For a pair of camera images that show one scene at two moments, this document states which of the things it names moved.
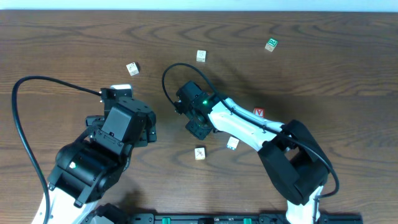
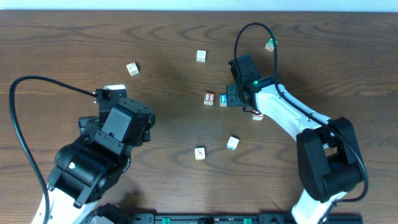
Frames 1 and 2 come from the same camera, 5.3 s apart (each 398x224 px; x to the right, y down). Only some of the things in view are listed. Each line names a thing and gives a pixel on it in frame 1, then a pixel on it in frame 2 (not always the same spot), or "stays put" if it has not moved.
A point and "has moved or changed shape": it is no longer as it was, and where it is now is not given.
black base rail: x=237 y=218 stays put
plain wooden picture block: x=201 y=56 stays put
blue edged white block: x=232 y=143 stays put
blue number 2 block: x=134 y=68 has moved or changed shape
